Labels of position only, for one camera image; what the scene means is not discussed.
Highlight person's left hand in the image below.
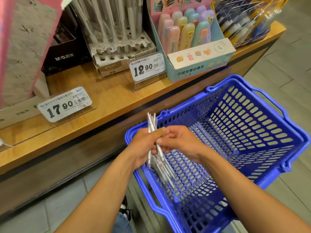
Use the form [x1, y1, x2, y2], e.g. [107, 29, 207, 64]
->
[124, 128, 166, 169]

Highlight person's right hand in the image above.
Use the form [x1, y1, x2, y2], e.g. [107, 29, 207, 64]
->
[156, 125, 211, 164]

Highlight clear pen bundle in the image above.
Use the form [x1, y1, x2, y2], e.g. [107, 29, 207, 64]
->
[147, 112, 177, 190]

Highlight blue shopping basket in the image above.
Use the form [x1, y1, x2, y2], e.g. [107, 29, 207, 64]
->
[124, 74, 311, 233]

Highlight person's right forearm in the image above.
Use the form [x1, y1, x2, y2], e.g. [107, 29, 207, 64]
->
[194, 148, 311, 233]

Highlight person's left forearm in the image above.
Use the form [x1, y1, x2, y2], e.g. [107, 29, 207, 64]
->
[56, 158, 146, 233]

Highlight person's left shoe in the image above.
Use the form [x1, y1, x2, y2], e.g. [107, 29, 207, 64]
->
[119, 195, 133, 221]

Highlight person's left leg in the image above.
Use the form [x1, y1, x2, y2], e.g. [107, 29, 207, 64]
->
[113, 213, 134, 233]

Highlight pastel eraser display box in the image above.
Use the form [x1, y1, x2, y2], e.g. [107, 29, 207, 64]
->
[146, 0, 237, 83]

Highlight white price tag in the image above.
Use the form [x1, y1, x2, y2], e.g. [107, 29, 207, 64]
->
[129, 52, 167, 84]
[37, 86, 93, 123]

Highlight blue yellow stationery packets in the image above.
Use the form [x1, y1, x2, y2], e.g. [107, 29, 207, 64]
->
[214, 0, 292, 48]

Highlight pile of pink eraser packets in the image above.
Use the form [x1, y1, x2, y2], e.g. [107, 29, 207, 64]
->
[0, 0, 75, 110]

